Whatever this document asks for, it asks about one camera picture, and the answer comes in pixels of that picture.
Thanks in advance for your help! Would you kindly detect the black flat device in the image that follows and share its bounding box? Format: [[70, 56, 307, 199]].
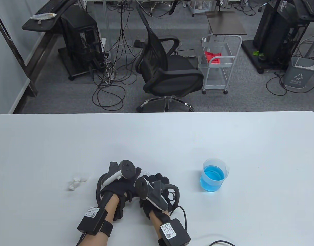
[[177, 49, 198, 58]]

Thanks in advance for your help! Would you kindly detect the black controller cable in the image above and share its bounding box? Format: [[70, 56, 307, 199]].
[[169, 191, 236, 246]]

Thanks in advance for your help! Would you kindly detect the small white trolley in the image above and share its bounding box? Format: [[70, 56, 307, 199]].
[[187, 0, 217, 17]]

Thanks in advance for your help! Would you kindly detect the white cotton ball clump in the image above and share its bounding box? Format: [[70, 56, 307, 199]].
[[68, 174, 91, 191]]

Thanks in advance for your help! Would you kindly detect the person's left hand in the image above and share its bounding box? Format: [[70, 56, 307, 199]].
[[100, 167, 144, 221]]

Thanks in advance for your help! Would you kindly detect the black looped floor cable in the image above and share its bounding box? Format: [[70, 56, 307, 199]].
[[266, 73, 314, 96]]

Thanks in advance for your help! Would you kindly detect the white metal post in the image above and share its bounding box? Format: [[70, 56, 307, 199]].
[[103, 0, 114, 67]]

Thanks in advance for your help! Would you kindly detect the black white tracking controller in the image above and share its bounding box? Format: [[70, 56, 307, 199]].
[[135, 177, 180, 211], [96, 159, 137, 203]]

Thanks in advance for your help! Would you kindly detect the black frame pole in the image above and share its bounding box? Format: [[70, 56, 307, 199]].
[[0, 0, 39, 98]]

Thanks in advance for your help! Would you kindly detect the black metal desk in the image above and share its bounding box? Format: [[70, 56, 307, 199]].
[[288, 0, 314, 60]]

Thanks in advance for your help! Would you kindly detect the dark brown side table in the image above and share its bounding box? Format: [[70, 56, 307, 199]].
[[205, 11, 247, 36]]

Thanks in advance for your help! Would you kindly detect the black wrist sensor box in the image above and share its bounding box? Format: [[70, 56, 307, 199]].
[[77, 206, 114, 237], [157, 218, 191, 246]]

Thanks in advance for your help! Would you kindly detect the clear beaker blue dye solution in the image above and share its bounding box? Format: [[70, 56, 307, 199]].
[[200, 158, 230, 192]]

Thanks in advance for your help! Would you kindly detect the grey trash bin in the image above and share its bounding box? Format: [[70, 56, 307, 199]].
[[283, 56, 314, 89]]

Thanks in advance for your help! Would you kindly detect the black workstation stand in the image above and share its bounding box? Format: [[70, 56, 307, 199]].
[[22, 0, 79, 98]]

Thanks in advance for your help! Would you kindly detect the person's right hand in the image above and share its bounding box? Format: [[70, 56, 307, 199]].
[[140, 173, 172, 220]]

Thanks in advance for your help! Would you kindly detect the black mesh office chair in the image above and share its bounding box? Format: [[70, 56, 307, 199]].
[[135, 5, 205, 113]]

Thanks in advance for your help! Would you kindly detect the black floor cable bundle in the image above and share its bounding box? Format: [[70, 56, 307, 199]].
[[89, 0, 147, 112]]

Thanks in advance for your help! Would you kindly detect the person's right forearm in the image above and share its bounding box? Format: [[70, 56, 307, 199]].
[[148, 209, 170, 246]]

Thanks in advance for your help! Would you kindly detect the black computer tower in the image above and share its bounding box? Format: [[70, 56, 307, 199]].
[[253, 0, 305, 66], [60, 5, 104, 74]]

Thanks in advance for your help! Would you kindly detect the black keyboard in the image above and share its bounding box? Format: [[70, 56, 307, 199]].
[[34, 0, 70, 15], [302, 0, 314, 17]]

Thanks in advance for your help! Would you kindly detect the black wheeled platform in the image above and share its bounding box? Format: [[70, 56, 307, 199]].
[[241, 40, 293, 74], [58, 47, 109, 81]]

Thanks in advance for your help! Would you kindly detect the red cloth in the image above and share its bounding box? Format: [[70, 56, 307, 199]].
[[204, 51, 222, 64]]

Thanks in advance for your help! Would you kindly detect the white plastic packet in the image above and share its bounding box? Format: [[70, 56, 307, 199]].
[[30, 13, 57, 20]]

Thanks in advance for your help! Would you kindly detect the white rolling cart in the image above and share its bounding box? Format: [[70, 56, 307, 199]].
[[201, 35, 243, 95]]

